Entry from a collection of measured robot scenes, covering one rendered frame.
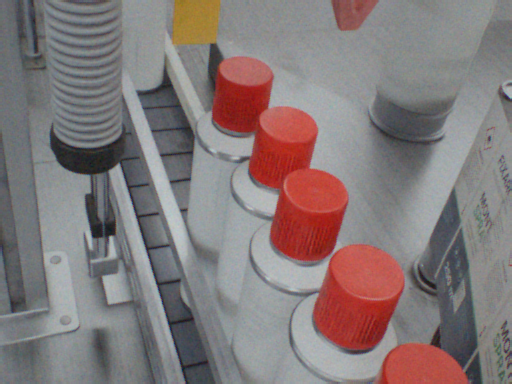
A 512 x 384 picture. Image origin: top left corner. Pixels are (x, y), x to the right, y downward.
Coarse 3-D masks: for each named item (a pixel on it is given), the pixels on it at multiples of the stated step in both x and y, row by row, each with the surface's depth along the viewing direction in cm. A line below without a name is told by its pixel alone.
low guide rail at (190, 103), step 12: (168, 36) 73; (168, 48) 71; (168, 60) 70; (168, 72) 71; (180, 72) 68; (180, 84) 67; (180, 96) 67; (192, 96) 65; (192, 108) 64; (192, 120) 64
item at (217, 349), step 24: (144, 120) 54; (144, 144) 51; (144, 168) 51; (168, 192) 48; (168, 216) 46; (168, 240) 46; (192, 264) 43; (192, 288) 42; (192, 312) 42; (216, 312) 41; (216, 336) 39; (216, 360) 38
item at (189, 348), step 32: (160, 96) 71; (128, 128) 66; (160, 128) 66; (128, 160) 62; (192, 160) 64; (160, 224) 57; (160, 256) 54; (160, 288) 52; (192, 320) 50; (192, 352) 48
